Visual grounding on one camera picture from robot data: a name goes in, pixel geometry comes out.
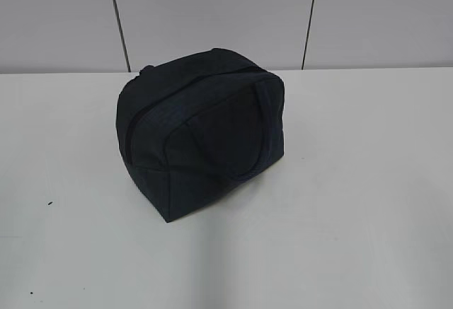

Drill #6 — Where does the dark navy insulated lunch bag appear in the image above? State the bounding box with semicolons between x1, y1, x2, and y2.
115;48;285;222

